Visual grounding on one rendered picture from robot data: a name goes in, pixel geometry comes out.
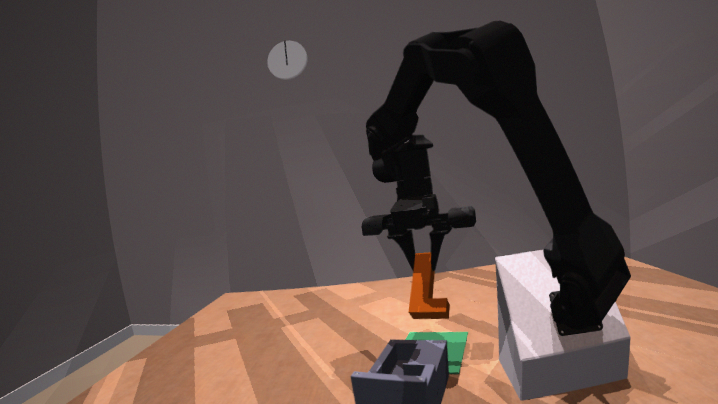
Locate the orange l-shaped part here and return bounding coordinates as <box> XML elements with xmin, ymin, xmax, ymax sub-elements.
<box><xmin>409</xmin><ymin>253</ymin><xmax>450</xmax><ymax>320</ymax></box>

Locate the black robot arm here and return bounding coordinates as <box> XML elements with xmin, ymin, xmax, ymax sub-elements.
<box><xmin>366</xmin><ymin>21</ymin><xmax>631</xmax><ymax>336</ymax></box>

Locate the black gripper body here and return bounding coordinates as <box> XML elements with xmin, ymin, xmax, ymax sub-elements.
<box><xmin>362</xmin><ymin>177</ymin><xmax>476</xmax><ymax>236</ymax></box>

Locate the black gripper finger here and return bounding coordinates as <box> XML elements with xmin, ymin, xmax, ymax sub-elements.
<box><xmin>387</xmin><ymin>230</ymin><xmax>415</xmax><ymax>272</ymax></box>
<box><xmin>430</xmin><ymin>226</ymin><xmax>452</xmax><ymax>271</ymax></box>

